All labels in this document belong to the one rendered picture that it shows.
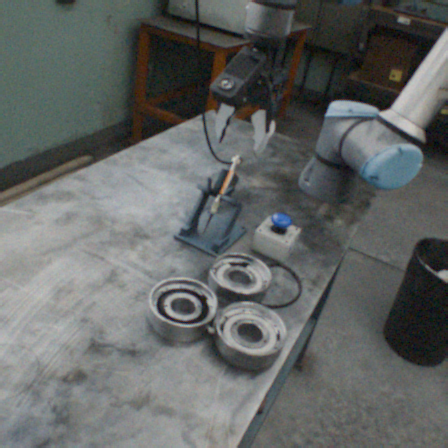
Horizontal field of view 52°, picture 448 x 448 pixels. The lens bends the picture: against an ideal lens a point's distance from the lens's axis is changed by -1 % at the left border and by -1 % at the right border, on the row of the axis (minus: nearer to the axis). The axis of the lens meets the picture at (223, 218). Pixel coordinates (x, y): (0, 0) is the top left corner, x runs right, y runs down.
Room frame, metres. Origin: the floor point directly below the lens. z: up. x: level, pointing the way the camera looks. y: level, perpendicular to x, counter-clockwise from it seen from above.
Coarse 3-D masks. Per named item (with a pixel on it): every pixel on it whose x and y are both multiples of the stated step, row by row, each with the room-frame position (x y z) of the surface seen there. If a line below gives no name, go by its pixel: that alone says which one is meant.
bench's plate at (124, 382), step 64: (192, 128) 1.29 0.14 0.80; (64, 192) 0.80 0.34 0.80; (128, 192) 0.86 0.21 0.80; (192, 192) 0.92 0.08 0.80; (256, 192) 0.98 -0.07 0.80; (0, 256) 0.57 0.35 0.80; (64, 256) 0.61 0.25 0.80; (128, 256) 0.64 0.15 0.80; (192, 256) 0.68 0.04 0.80; (256, 256) 0.72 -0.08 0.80; (320, 256) 0.77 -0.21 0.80; (0, 320) 0.44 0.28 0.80; (64, 320) 0.47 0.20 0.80; (128, 320) 0.49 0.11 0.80; (0, 384) 0.34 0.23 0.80; (64, 384) 0.36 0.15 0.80; (128, 384) 0.38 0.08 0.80; (192, 384) 0.40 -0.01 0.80; (256, 384) 0.43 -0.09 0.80
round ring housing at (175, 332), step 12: (156, 288) 0.53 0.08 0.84; (192, 288) 0.56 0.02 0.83; (204, 288) 0.56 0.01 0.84; (156, 300) 0.52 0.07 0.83; (168, 300) 0.52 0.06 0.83; (180, 300) 0.54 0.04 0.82; (192, 300) 0.53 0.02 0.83; (216, 300) 0.53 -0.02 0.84; (156, 312) 0.48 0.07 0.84; (168, 312) 0.50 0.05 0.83; (192, 312) 0.53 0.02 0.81; (216, 312) 0.51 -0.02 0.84; (156, 324) 0.48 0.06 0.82; (168, 324) 0.47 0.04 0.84; (204, 324) 0.48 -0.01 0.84; (168, 336) 0.47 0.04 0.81; (180, 336) 0.47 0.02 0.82; (192, 336) 0.47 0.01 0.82
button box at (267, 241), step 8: (264, 224) 0.77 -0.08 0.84; (272, 224) 0.77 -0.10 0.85; (256, 232) 0.74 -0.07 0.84; (264, 232) 0.74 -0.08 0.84; (272, 232) 0.75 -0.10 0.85; (280, 232) 0.75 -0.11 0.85; (288, 232) 0.76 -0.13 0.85; (296, 232) 0.77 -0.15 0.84; (256, 240) 0.74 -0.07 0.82; (264, 240) 0.74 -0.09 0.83; (272, 240) 0.73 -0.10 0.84; (280, 240) 0.73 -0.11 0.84; (288, 240) 0.73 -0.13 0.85; (296, 240) 0.77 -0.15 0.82; (256, 248) 0.74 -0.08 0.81; (264, 248) 0.73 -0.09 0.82; (272, 248) 0.73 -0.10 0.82; (280, 248) 0.72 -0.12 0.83; (288, 248) 0.72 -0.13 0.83; (272, 256) 0.73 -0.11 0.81; (280, 256) 0.72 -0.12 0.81
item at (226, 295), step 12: (216, 264) 0.64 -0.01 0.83; (252, 264) 0.66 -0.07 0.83; (228, 276) 0.61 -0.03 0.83; (240, 276) 0.64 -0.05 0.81; (252, 276) 0.62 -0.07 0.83; (264, 276) 0.63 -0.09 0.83; (216, 288) 0.58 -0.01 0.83; (228, 288) 0.57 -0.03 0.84; (240, 288) 0.59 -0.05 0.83; (264, 288) 0.58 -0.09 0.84; (228, 300) 0.56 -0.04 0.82; (240, 300) 0.56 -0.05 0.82; (252, 300) 0.57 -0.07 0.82
